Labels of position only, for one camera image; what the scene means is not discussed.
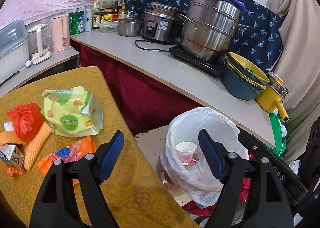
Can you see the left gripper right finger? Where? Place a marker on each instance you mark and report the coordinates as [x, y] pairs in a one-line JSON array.
[[267, 203]]

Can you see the orange snack wrapper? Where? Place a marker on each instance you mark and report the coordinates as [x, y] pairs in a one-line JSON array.
[[72, 152]]

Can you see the white pink paper cup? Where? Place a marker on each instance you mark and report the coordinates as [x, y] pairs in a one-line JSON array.
[[185, 151]]

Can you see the silver foil carton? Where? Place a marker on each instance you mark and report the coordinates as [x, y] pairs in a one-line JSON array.
[[12, 156]]

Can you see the red plastic bag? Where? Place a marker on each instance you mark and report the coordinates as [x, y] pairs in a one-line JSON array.
[[26, 119]]

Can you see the green apple snack bag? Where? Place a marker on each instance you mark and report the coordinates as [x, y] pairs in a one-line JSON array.
[[72, 112]]

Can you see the white bag lined trash bin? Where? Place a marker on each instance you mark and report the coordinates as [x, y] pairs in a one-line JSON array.
[[197, 181]]

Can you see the green plastic bag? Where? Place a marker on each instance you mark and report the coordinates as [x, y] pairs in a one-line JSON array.
[[279, 133]]

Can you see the yellow electric pot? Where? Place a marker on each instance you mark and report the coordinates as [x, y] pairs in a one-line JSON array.
[[273, 96]]

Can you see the stacked yellow blue basins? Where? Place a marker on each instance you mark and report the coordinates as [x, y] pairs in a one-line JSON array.
[[243, 79]]

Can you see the black induction cooktop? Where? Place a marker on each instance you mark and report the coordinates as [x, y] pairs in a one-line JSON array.
[[213, 70]]

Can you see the beige curtain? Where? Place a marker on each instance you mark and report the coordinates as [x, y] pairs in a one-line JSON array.
[[298, 66]]

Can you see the navy patterned cloth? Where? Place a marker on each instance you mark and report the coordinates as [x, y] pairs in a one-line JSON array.
[[261, 45]]

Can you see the dark red counter skirt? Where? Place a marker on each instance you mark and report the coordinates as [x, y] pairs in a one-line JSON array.
[[144, 102]]

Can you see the large stainless steamer pot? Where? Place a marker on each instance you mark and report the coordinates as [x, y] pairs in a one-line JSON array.
[[209, 27]]

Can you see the silver rice cooker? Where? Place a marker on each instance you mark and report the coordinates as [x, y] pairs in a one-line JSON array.
[[162, 24]]

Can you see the pink electric kettle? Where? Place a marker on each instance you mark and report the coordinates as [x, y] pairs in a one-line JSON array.
[[60, 33]]

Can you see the white dish rack grey lid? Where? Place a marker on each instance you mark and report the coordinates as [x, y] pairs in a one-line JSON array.
[[14, 49]]

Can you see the small steel lidded pot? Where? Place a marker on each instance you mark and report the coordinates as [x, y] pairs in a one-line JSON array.
[[129, 27]]

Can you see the green tin can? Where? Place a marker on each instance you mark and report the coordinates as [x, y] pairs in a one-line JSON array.
[[76, 22]]

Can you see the dark soy sauce bottle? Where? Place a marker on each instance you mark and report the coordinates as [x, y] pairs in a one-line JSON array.
[[96, 16]]

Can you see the white thermos bottle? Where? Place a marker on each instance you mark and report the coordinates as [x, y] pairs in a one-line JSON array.
[[88, 19]]

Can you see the white carton box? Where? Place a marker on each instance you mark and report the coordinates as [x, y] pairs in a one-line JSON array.
[[106, 4]]

